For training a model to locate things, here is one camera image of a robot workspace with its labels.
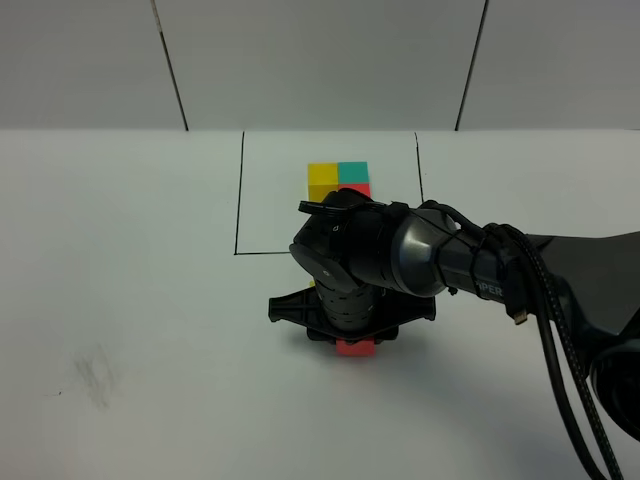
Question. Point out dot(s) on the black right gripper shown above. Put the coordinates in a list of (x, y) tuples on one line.
[(366, 313)]

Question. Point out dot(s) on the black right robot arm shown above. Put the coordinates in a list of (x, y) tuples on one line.
[(377, 266)]

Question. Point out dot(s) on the red template block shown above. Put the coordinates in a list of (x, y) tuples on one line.
[(361, 188)]

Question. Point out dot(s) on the yellow template block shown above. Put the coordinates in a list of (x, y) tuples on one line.
[(322, 178)]

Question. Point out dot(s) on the teal template block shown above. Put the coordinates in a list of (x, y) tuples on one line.
[(353, 173)]

